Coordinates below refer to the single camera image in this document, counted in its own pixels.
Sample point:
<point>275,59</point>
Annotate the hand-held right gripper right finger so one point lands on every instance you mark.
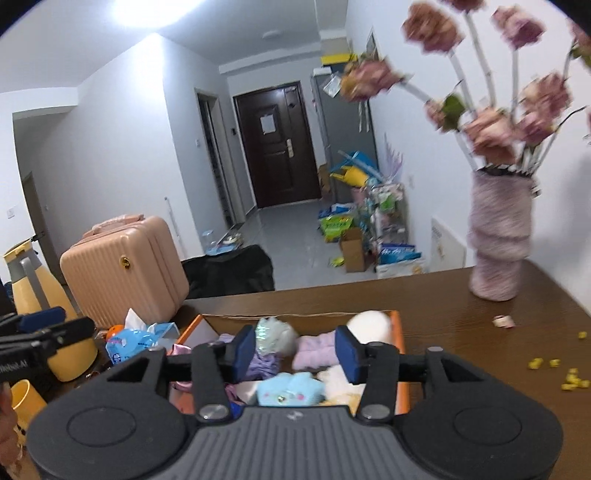
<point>347,355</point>

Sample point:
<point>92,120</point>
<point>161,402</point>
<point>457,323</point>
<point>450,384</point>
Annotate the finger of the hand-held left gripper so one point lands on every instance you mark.
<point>41,319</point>
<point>64,333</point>

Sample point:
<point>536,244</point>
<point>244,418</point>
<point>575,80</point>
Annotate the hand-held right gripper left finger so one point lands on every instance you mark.
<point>244,355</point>

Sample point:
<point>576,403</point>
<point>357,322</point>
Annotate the purple fluffy headband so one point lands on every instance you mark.
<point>318,353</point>

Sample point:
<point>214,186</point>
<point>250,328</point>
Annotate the yellow white plush toy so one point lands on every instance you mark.
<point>339,385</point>

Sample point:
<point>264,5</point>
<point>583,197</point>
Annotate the white round puff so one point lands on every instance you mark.
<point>369,325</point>

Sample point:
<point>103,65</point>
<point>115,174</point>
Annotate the white wedge sponge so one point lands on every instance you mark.
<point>249,393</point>

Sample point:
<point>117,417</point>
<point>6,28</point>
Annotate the red cardboard box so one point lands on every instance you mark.
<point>399,332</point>

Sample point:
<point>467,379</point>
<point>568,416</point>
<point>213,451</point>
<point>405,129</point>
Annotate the blue plush toy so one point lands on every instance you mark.
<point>291,390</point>

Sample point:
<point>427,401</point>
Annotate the pink satin scrunchie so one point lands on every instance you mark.
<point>182,386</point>

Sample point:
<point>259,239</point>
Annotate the person's left hand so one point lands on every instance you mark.
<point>8,424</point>

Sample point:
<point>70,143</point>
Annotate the yellow thermos jug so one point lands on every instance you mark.
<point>69,357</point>

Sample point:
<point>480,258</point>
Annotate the yellow mug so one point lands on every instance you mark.
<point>27,401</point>

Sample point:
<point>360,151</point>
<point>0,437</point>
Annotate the black paper bag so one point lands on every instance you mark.
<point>5,300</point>

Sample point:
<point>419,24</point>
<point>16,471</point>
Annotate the orange fruit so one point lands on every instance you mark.
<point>115,333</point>

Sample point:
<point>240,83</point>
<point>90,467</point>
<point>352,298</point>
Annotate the blue tissue pack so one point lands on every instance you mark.
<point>134,344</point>

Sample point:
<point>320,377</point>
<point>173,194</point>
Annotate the pink ribbed suitcase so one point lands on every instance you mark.
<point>124,267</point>

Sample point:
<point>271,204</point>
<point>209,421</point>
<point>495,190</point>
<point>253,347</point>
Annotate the brown cardboard box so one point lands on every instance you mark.
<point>355,251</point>

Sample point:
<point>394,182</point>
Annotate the blue packages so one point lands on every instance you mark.
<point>399,254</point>

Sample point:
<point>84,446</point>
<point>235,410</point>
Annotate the green bag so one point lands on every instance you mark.
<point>337,228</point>

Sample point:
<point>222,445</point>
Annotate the fallen dried petal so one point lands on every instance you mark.
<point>503,321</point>

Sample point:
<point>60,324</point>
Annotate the yellow watering can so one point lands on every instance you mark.
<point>351,175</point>

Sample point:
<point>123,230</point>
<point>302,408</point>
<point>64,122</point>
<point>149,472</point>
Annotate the pink textured vase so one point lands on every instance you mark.
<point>501,240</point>

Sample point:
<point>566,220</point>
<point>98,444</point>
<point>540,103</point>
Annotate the purple feather decoration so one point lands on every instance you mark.
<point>392,159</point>

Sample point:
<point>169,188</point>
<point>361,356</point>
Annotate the dark brown door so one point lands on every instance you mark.
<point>277,147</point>

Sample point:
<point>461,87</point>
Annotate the grey fridge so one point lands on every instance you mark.
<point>337,134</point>

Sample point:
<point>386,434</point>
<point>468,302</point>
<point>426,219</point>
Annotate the scattered yellow crumbs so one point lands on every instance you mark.
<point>572,381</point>

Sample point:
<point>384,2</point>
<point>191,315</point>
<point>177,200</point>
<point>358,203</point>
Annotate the dried pink roses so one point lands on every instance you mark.
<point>489,124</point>

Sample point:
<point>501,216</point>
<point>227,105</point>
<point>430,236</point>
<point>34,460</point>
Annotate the paper sheet on fridge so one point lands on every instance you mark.
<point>331,84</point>

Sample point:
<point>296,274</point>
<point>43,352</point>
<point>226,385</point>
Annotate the yellow box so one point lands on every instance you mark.
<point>337,60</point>

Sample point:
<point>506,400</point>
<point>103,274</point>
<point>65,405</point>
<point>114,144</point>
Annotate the bright ceiling light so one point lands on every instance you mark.
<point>152,11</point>

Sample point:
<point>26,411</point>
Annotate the wall picture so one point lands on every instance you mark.
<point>371,42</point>

